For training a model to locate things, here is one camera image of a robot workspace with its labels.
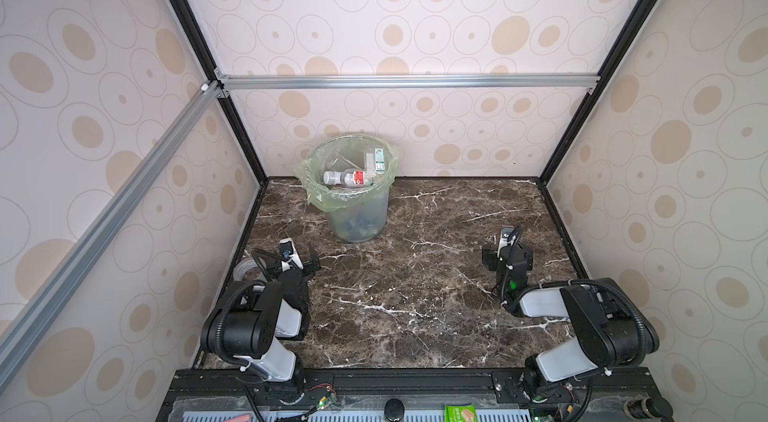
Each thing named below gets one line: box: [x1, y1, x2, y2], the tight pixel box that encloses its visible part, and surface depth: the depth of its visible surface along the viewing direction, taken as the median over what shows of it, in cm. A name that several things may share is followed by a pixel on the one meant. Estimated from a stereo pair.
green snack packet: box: [444, 403, 478, 422], surface depth 70 cm
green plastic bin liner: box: [294, 133, 398, 212], surface depth 90 cm
